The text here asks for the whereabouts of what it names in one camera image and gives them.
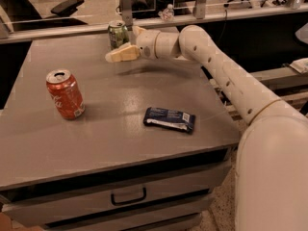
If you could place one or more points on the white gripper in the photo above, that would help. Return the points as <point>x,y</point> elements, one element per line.
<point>146,44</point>

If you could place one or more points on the green soda can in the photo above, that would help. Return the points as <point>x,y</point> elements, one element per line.
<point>118,33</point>

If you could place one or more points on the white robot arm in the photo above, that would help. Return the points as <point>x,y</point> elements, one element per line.
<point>271,179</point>

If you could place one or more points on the red coke can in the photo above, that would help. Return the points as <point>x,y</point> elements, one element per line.
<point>65,93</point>

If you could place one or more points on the clear plastic water bottle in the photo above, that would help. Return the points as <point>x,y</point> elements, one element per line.
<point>167,14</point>

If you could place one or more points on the dark blue snack packet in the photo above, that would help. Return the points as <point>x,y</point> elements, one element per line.
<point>170,119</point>

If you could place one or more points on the black office chair left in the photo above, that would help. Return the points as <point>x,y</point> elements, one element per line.
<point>22,15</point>

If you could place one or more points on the grey drawer cabinet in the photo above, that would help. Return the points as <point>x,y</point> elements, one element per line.
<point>160,196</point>

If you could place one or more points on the black drawer handle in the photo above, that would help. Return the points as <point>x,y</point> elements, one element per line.
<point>127,196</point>

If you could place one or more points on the grey metal rail shelf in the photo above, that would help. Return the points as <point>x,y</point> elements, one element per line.
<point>290,75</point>

